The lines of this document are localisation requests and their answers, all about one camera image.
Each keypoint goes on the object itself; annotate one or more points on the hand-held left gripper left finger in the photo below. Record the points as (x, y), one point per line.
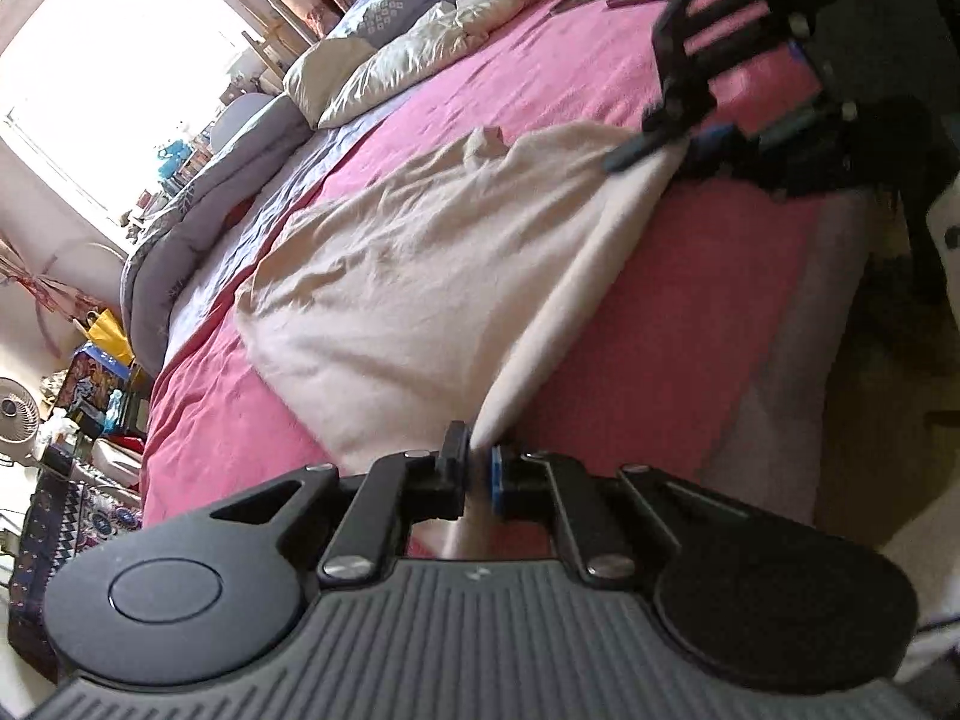
(457, 465)

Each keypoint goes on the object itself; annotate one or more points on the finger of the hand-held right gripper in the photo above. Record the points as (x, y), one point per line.
(709, 142)
(670, 75)

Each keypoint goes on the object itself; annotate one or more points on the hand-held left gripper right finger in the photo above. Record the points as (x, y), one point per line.
(499, 476)

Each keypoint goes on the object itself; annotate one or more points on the beige pants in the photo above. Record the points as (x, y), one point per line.
(412, 277)

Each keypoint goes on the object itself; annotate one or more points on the pink blanket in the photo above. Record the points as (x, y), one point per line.
(675, 315)

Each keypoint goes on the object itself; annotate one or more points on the lilac patterned quilt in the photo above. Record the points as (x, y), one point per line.
(390, 7)

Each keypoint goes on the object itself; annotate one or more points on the cream duvet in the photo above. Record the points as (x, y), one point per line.
(360, 75)

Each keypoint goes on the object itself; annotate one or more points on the lilac bed sheet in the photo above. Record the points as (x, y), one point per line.
(300, 157)

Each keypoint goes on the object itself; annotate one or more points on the grey quilt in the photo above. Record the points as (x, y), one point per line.
(172, 255)

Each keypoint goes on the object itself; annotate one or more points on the yellow shopping bag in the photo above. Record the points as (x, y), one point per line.
(111, 337)

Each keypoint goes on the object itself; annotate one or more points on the colourful toy box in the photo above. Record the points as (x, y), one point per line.
(90, 386)

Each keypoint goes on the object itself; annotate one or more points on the patterned woven cloth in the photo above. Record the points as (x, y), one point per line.
(67, 540)

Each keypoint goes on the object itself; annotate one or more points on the white chair back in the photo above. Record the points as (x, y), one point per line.
(240, 116)

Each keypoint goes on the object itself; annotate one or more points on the blue plush toy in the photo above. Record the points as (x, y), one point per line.
(169, 156)

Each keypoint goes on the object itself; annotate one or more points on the beige pedestal fan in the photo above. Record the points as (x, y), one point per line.
(15, 420)

